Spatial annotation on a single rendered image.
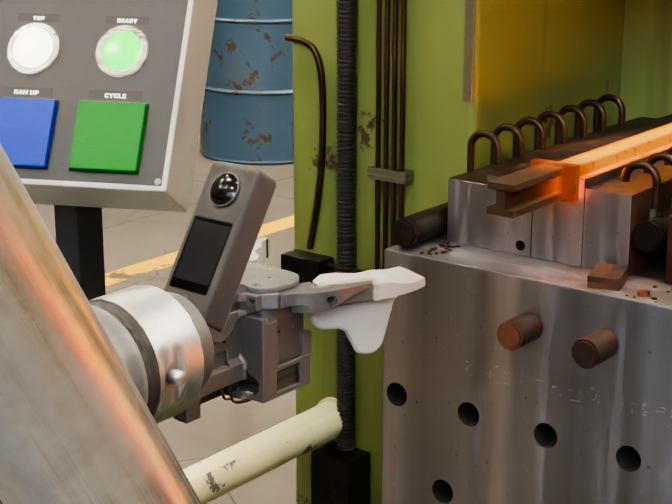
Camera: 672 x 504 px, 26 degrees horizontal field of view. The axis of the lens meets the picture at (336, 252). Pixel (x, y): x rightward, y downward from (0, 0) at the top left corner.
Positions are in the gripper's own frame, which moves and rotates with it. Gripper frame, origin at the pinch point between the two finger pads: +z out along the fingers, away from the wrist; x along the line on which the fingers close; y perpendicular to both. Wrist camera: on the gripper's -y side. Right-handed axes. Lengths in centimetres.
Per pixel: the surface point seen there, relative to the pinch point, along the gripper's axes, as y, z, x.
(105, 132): -1.4, 16.7, -44.1
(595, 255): 6.9, 33.0, 4.1
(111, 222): 100, 257, -302
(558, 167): -1.4, 31.2, 0.7
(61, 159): 2, 14, -48
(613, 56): -4, 79, -19
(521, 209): 1.1, 23.9, 1.3
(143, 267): 100, 224, -253
